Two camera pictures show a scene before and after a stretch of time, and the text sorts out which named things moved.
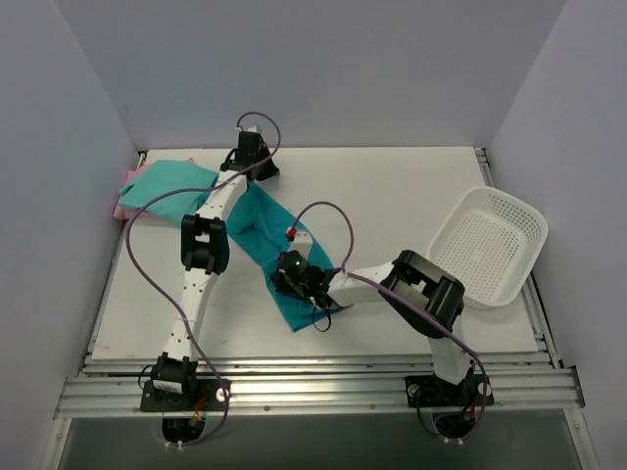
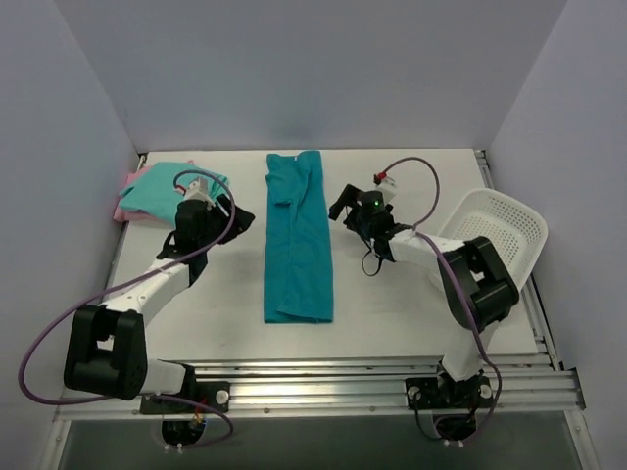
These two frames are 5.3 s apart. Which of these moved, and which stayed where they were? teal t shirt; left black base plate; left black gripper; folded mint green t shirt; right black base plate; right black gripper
Moved: teal t shirt; left black gripper; right black gripper
Stayed: folded mint green t shirt; left black base plate; right black base plate
